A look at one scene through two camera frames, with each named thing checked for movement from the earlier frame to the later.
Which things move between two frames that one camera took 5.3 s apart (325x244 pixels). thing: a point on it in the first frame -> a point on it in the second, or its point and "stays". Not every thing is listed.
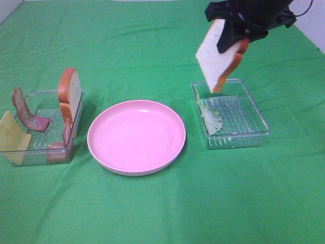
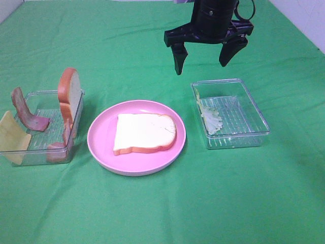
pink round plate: [136, 138] stays
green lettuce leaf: [212, 120] stays
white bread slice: [69, 94] stays
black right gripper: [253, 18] -> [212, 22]
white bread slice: [216, 66] -> [144, 131]
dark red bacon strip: [29, 120] stays
